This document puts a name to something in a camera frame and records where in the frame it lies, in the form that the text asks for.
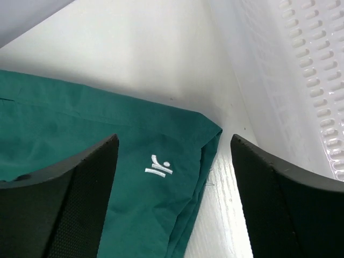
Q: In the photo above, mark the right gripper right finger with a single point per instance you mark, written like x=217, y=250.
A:
x=289, y=211

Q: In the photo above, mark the teal green shorts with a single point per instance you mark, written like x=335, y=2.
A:
x=164, y=158

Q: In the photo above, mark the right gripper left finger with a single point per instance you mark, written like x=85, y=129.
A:
x=59, y=211

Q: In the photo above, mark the white plastic basket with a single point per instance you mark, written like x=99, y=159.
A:
x=288, y=60

